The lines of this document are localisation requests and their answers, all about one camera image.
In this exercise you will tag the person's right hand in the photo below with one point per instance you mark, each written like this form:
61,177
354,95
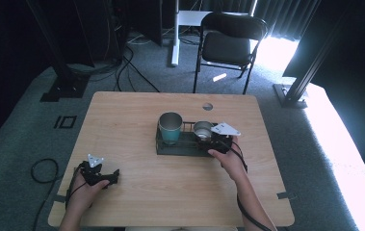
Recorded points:
231,163

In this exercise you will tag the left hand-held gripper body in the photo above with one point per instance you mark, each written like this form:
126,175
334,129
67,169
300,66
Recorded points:
91,173

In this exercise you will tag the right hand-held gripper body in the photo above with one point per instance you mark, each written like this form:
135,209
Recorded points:
220,142

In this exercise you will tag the teal metal cup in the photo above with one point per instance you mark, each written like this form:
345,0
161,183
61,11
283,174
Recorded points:
170,136

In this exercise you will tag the person's left hand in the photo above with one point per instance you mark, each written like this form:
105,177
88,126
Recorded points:
85,194

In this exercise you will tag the brown metal cup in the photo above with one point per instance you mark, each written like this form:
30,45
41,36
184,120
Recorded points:
203,128

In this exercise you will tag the black tape strip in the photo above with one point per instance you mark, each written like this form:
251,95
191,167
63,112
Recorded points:
285,195
59,198

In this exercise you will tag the black folding chair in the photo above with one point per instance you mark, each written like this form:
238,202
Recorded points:
226,48

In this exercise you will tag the white floor tape strip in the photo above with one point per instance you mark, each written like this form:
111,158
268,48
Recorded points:
219,77

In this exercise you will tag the black metal stand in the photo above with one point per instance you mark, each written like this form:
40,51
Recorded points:
294,96
64,83

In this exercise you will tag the black partition panel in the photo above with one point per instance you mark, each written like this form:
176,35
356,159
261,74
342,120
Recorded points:
149,19

